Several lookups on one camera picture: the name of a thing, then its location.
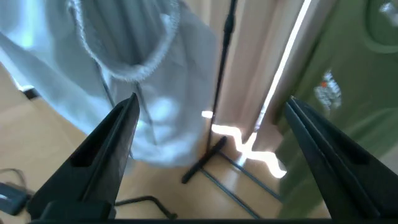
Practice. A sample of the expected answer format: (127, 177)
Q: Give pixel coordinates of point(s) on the black clothes rack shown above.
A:
(228, 28)

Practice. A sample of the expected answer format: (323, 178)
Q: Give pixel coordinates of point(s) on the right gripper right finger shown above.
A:
(367, 193)

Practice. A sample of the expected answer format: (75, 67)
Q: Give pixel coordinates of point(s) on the pale grey shorts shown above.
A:
(171, 77)

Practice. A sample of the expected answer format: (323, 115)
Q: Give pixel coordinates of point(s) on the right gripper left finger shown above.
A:
(62, 199)

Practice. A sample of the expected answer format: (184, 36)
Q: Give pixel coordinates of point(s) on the green printed t-shirt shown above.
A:
(357, 62)

